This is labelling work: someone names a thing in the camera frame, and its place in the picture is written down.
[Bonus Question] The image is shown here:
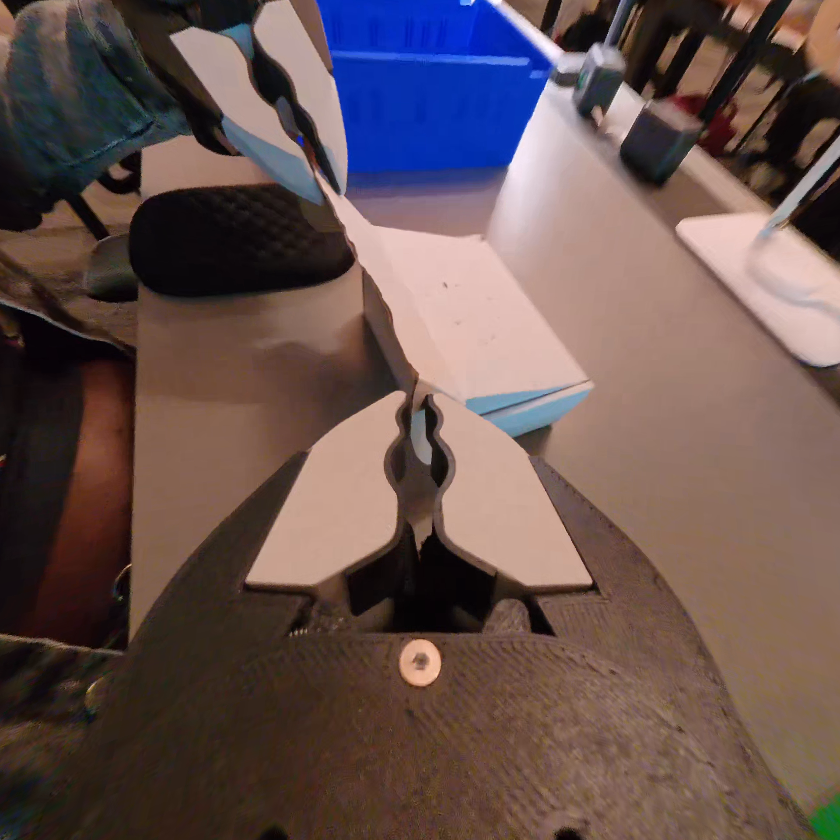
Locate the small dark cube charger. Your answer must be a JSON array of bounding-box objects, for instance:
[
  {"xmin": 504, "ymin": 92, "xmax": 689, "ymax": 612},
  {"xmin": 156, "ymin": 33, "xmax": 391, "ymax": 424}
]
[{"xmin": 572, "ymin": 42, "xmax": 629, "ymax": 120}]

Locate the grey desk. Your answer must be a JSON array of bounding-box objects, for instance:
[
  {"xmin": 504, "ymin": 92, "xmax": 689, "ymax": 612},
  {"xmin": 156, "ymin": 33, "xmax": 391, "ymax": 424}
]
[{"xmin": 129, "ymin": 62, "xmax": 840, "ymax": 818}]

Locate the white cardboard box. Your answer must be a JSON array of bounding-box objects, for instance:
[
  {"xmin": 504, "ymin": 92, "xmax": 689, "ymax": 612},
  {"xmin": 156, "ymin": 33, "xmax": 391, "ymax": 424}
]
[{"xmin": 318, "ymin": 176, "xmax": 595, "ymax": 470}]

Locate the red bag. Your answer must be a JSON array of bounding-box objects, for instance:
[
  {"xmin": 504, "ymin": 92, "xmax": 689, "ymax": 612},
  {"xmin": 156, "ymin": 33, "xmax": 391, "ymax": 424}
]
[{"xmin": 669, "ymin": 94, "xmax": 739, "ymax": 157}]

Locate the white stand base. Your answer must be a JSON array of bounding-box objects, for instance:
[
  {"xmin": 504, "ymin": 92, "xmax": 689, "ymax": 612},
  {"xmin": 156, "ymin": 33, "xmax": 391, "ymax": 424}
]
[{"xmin": 676, "ymin": 134, "xmax": 840, "ymax": 368}]

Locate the person's left forearm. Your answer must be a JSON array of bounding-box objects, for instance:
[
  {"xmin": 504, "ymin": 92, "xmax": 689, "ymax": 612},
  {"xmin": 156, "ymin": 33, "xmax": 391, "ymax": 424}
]
[{"xmin": 0, "ymin": 0, "xmax": 193, "ymax": 232}]

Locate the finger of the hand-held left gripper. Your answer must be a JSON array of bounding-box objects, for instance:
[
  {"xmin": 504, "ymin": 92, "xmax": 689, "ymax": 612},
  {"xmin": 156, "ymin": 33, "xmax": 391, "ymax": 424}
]
[
  {"xmin": 252, "ymin": 0, "xmax": 349, "ymax": 196},
  {"xmin": 171, "ymin": 25, "xmax": 327, "ymax": 206}
]

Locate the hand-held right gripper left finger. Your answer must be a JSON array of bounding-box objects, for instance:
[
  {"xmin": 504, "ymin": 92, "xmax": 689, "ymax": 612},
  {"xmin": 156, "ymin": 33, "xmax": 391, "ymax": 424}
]
[{"xmin": 245, "ymin": 391, "xmax": 409, "ymax": 596}]

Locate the black quilted pad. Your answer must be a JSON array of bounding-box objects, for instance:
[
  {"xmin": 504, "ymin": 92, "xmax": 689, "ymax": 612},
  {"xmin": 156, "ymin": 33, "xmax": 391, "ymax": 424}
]
[{"xmin": 129, "ymin": 184, "xmax": 360, "ymax": 298}]

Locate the large dark cube charger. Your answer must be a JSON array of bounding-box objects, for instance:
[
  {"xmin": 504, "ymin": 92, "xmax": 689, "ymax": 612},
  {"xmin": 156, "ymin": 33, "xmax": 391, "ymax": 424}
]
[{"xmin": 619, "ymin": 98, "xmax": 704, "ymax": 187}]

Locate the blue plastic bin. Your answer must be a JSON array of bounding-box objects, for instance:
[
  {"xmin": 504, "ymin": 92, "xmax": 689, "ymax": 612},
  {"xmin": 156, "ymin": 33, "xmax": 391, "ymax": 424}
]
[{"xmin": 317, "ymin": 0, "xmax": 553, "ymax": 175}]

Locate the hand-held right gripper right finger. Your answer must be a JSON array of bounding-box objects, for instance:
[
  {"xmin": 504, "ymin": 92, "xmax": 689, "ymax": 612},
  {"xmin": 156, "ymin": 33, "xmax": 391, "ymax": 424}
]
[{"xmin": 423, "ymin": 394, "xmax": 595, "ymax": 596}]

